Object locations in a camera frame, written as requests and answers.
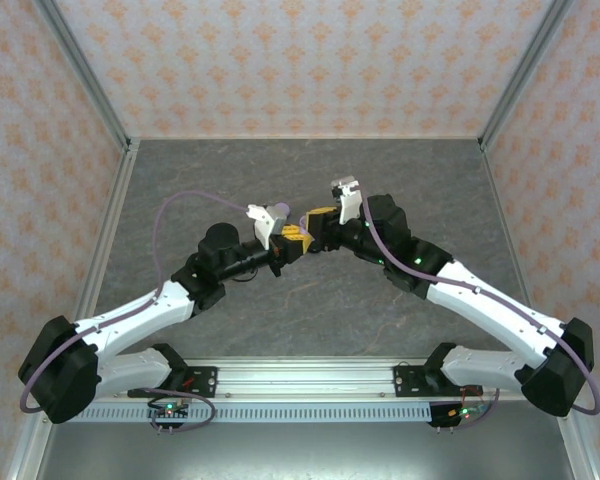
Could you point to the aluminium table side rail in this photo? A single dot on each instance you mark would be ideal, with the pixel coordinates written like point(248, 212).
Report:
point(502, 200)
point(109, 225)

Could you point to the aluminium lower frame bar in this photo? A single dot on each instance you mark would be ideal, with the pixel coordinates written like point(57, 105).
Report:
point(27, 460)
point(580, 450)

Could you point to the small circuit board with LED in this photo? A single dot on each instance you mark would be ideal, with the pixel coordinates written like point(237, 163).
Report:
point(169, 411)
point(462, 413)

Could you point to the purple earbud charging case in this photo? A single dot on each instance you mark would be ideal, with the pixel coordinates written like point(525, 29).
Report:
point(303, 231)

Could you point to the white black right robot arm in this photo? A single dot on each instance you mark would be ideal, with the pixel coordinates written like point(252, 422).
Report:
point(495, 310)

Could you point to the aluminium corner frame post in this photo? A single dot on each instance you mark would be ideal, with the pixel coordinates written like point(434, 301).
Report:
point(89, 75)
point(520, 75)

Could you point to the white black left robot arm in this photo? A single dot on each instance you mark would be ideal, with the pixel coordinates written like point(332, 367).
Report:
point(135, 320)

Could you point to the grey metal shelf sheet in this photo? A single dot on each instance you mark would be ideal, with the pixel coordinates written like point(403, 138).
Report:
point(305, 450)

